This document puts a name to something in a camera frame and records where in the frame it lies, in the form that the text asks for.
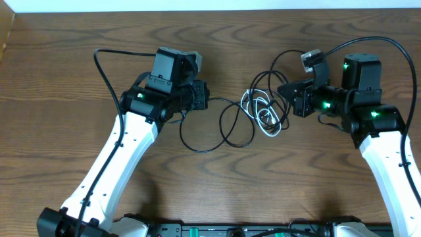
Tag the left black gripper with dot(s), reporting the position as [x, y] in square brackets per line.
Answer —
[200, 89]

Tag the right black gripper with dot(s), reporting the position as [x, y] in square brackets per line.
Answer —
[300, 102]

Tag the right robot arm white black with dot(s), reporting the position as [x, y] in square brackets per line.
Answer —
[376, 129]

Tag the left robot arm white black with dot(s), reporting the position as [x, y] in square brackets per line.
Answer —
[152, 100]

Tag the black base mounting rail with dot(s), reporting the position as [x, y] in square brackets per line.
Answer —
[207, 230]

